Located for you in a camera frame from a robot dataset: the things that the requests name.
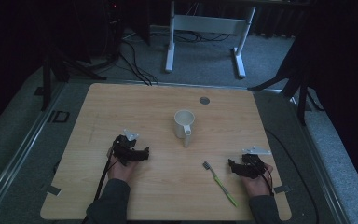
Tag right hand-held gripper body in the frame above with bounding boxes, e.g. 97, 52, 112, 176
238, 145, 272, 180

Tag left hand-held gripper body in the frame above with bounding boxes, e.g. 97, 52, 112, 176
111, 128, 145, 166

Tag person's right hand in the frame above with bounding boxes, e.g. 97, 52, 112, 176
240, 162, 275, 199

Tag person's left hand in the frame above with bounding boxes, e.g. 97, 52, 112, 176
106, 153, 139, 183

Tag green toothbrush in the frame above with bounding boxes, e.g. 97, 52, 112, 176
201, 161, 240, 208

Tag grey tape piece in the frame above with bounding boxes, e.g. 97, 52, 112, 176
273, 185, 292, 195
46, 184, 62, 197

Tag white cup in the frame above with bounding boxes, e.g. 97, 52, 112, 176
173, 108, 197, 148

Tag black tripod stand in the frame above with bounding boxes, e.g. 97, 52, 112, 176
247, 36, 325, 127
40, 46, 108, 112

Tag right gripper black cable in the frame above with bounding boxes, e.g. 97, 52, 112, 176
259, 163, 276, 198

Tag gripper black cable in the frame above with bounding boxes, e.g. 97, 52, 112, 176
259, 163, 276, 198
93, 148, 114, 202

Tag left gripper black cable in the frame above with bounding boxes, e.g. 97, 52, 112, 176
93, 148, 114, 202

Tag long black floor cable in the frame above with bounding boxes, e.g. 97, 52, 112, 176
264, 128, 321, 224

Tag black floor cables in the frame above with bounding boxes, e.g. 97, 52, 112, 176
117, 29, 233, 87

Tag white metal desk frame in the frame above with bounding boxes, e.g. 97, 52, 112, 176
164, 0, 257, 79

